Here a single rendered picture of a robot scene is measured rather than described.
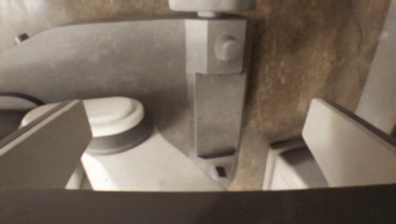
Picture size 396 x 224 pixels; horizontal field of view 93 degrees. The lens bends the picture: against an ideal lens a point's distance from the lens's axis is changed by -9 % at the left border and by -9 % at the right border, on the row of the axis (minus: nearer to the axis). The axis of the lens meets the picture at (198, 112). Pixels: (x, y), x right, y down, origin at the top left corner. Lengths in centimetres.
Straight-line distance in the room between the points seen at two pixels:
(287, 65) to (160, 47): 48
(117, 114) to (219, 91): 24
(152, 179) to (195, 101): 25
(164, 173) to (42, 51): 35
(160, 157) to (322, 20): 69
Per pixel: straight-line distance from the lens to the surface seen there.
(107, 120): 35
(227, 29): 43
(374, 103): 38
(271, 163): 98
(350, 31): 93
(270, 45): 73
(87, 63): 48
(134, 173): 31
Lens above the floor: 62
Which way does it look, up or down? 58 degrees down
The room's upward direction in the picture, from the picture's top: 158 degrees clockwise
